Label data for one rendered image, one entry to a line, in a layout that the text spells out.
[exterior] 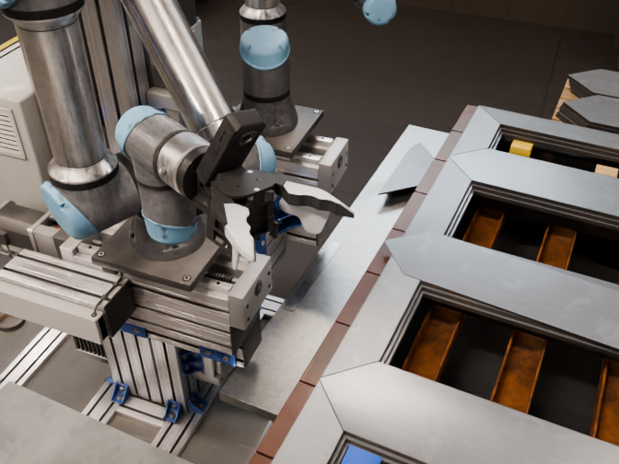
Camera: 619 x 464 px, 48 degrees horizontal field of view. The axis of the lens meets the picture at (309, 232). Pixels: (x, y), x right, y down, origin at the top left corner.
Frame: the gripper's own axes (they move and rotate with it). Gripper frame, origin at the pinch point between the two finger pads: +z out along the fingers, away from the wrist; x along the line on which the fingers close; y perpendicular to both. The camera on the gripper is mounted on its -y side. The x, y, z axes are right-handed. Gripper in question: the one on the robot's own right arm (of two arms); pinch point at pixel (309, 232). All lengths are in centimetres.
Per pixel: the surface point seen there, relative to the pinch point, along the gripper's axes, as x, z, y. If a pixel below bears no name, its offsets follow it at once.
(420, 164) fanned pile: -120, -68, 58
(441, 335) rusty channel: -71, -19, 69
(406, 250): -71, -34, 52
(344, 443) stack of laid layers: -24, -7, 60
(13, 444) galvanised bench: 25, -30, 45
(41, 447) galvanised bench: 23, -27, 44
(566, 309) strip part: -81, 3, 50
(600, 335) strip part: -80, 12, 50
